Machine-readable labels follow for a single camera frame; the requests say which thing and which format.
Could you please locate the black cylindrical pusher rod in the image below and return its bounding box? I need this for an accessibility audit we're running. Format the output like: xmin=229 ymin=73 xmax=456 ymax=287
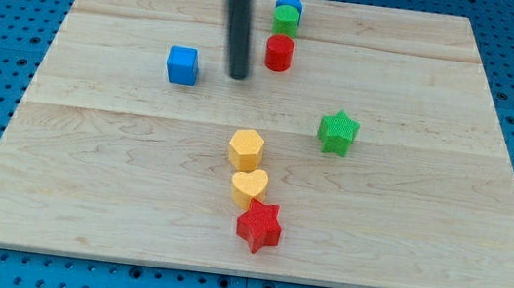
xmin=226 ymin=0 xmax=253 ymax=81

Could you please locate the yellow heart block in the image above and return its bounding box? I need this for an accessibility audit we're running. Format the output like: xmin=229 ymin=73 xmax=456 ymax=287
xmin=231 ymin=169 xmax=269 ymax=210

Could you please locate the light wooden board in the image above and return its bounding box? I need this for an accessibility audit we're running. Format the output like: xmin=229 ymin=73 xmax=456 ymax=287
xmin=0 ymin=0 xmax=514 ymax=288

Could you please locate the green star block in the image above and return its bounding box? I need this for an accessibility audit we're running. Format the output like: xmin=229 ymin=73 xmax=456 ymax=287
xmin=317 ymin=110 xmax=361 ymax=157

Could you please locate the red cylinder block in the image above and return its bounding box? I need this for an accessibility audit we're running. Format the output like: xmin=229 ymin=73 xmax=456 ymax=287
xmin=264 ymin=33 xmax=295 ymax=72

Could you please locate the blue cube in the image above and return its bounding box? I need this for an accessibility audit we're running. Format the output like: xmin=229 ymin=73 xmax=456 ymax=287
xmin=167 ymin=45 xmax=199 ymax=86

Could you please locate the blue pentagon block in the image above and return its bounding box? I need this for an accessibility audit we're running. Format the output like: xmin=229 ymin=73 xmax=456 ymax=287
xmin=275 ymin=0 xmax=303 ymax=21

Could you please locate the yellow hexagon block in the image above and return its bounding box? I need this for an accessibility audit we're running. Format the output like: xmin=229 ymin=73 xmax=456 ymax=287
xmin=228 ymin=129 xmax=265 ymax=172

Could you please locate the green cylinder block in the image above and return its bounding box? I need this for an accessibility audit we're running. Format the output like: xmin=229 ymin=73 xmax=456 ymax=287
xmin=272 ymin=5 xmax=300 ymax=38

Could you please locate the red star block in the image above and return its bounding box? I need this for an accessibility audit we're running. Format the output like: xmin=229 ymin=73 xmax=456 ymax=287
xmin=236 ymin=199 xmax=282 ymax=254

